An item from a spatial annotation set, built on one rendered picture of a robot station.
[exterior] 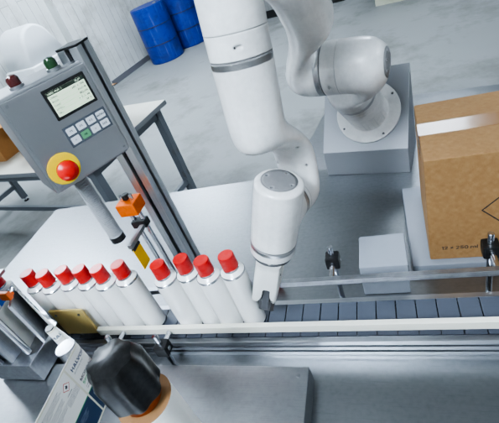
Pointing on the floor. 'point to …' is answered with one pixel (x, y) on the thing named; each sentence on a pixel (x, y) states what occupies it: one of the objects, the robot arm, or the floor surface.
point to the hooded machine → (27, 49)
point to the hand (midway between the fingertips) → (267, 301)
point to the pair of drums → (167, 28)
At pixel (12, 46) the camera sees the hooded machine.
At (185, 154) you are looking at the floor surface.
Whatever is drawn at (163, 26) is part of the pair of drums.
